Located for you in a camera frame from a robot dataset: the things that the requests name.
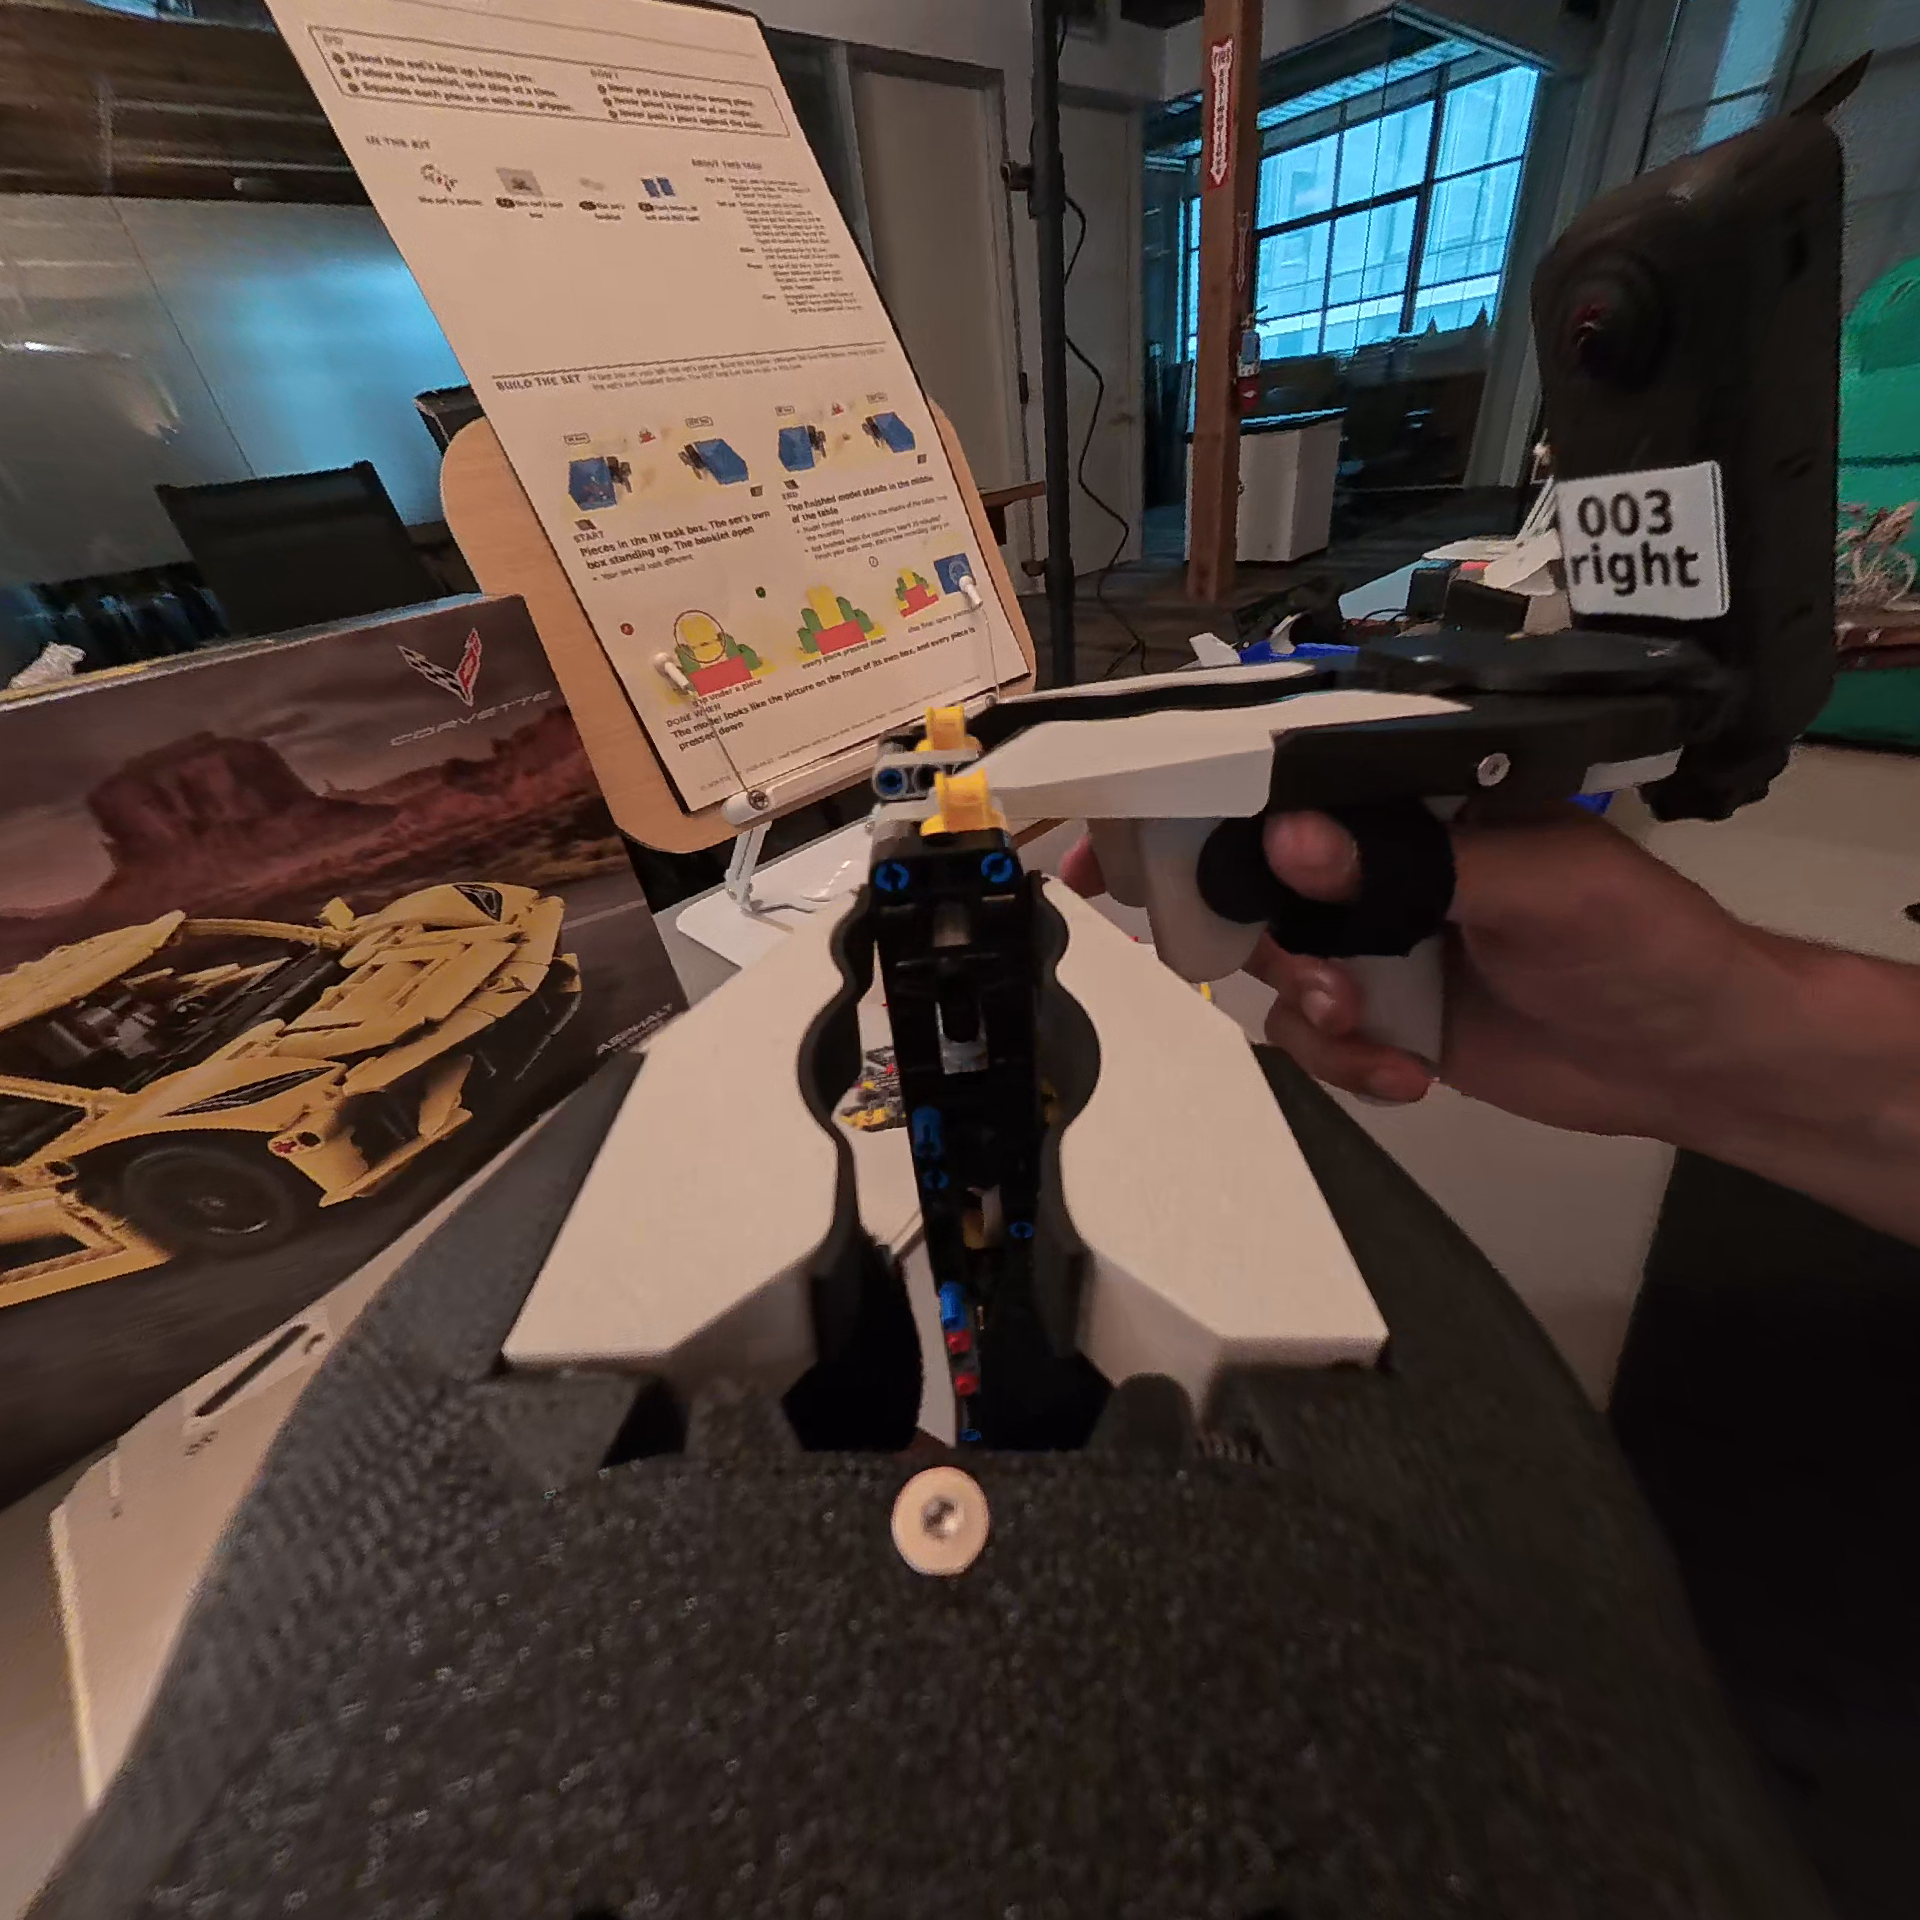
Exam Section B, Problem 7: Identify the black yellow lego car chassis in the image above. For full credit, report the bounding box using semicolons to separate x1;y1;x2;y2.
867;705;1057;1452

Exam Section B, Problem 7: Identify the white rounded pad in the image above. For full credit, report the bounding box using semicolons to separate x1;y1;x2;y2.
672;817;904;977

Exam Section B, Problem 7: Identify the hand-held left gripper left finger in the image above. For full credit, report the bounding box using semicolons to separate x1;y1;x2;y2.
498;883;922;1452

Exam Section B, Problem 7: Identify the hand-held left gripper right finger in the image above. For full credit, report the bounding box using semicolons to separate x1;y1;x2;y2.
997;879;1392;1452

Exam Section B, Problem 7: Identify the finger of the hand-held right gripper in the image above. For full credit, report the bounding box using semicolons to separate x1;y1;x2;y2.
971;663;1360;747
966;690;1474;827

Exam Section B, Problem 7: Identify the teal felt bag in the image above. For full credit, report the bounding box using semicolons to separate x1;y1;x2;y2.
1808;257;1920;747

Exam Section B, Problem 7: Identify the lego set cardboard box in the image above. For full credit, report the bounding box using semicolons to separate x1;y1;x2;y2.
0;595;692;1509

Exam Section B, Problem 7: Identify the open lego instruction booklet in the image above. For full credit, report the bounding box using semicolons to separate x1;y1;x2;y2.
45;1185;497;1808

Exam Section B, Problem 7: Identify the white cabinet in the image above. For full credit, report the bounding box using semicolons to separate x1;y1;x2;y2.
1184;404;1346;568

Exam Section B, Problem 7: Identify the wooden board instruction sheet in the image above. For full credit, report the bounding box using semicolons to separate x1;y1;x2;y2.
268;0;1041;858

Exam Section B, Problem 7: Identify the black slim pole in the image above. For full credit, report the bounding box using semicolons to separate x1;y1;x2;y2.
1029;0;1085;689

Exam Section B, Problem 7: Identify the wooden pillar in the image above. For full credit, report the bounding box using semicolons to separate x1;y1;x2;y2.
1181;0;1266;607

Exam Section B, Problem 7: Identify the person's right hand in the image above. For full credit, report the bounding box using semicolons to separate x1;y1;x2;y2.
1258;815;1764;1149

